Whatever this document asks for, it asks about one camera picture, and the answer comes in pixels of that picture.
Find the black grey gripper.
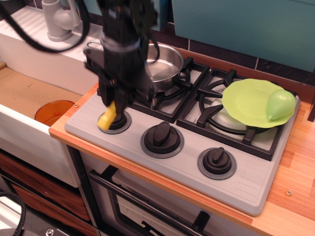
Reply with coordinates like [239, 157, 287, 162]
[84, 46, 158, 117]

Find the yellow toy corn piece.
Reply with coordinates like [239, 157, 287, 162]
[97, 101, 117, 131]

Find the small green pear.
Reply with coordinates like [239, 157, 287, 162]
[267, 90, 296, 121]

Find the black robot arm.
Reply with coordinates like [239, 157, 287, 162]
[84, 0, 158, 116]

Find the black left stove knob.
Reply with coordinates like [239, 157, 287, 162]
[99, 111, 132, 135]

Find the black stove knob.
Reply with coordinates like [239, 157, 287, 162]
[140, 121, 185, 159]
[99, 111, 132, 135]
[197, 147, 237, 180]

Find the stainless steel pan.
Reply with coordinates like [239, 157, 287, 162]
[86, 42, 184, 93]

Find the black middle stove knob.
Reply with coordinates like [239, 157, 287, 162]
[140, 121, 185, 159]

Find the black right stove knob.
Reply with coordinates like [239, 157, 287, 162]
[197, 147, 237, 180]

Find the light green plate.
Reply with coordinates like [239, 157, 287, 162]
[222, 79, 293, 128]

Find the grey toy stove top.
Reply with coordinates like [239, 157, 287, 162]
[63, 58, 301, 217]

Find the black left burner grate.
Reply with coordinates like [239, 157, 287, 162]
[129, 57, 210, 123]

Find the black burner grate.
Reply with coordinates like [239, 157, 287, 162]
[129, 57, 210, 123]
[177, 68, 298, 161]

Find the orange translucent bowl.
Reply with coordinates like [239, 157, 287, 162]
[34, 100, 74, 126]

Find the white toy sink unit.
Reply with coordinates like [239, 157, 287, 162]
[0, 20, 97, 187]

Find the grey toy faucet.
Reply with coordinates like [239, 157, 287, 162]
[42, 0, 80, 42]

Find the black right burner grate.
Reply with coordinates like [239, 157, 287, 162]
[177, 68, 298, 161]

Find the wood grain drawer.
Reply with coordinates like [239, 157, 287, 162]
[0, 150, 97, 236]

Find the oven door with window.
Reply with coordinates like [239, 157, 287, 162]
[81, 153, 256, 236]

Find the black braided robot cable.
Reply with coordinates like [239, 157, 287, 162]
[0, 0, 160, 64]

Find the black oven door handle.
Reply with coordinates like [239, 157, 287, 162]
[89, 167, 210, 236]

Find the black braided cable foreground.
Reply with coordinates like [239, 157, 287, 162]
[0, 192, 26, 236]

